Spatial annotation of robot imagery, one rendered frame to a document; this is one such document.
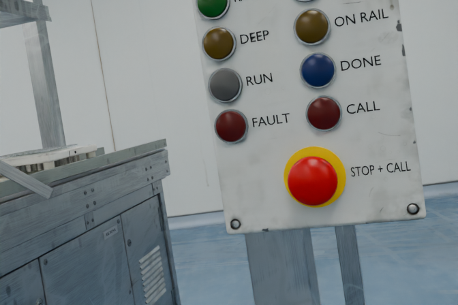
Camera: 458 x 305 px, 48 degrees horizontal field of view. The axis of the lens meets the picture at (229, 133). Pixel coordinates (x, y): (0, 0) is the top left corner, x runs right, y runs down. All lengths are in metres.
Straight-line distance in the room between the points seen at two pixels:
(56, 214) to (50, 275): 0.16
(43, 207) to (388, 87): 1.02
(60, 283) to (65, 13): 3.47
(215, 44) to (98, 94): 4.10
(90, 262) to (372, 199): 1.22
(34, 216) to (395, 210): 0.98
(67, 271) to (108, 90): 3.14
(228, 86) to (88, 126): 4.15
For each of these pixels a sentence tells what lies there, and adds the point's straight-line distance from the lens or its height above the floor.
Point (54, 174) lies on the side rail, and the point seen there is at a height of 0.85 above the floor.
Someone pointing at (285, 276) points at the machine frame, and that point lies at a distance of 0.54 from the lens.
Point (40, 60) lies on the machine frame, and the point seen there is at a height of 1.21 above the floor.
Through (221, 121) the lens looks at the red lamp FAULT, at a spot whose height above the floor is 0.94.
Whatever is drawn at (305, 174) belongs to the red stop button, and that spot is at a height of 0.89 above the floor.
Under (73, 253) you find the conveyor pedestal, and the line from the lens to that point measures 1.51.
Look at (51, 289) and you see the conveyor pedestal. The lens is 1.43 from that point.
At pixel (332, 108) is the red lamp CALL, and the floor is 0.94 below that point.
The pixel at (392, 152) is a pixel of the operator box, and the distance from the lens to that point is 0.44.
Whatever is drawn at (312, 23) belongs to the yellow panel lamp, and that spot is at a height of 1.01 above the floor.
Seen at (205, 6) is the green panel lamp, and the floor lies 1.04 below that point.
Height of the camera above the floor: 0.95
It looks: 3 degrees down
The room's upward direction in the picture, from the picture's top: 8 degrees counter-clockwise
